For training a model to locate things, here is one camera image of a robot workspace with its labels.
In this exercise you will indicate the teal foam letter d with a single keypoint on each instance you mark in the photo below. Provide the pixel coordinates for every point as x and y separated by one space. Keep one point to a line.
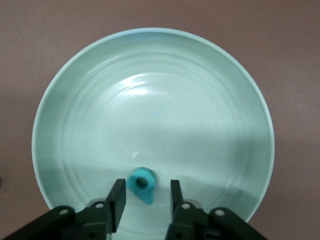
147 197

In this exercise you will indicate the light green plate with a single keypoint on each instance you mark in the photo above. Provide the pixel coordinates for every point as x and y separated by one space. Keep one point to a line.
162 112

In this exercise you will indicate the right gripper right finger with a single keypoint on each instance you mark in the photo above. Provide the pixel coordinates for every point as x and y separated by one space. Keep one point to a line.
190 220

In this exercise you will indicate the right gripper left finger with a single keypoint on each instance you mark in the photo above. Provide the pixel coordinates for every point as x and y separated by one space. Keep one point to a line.
100 220

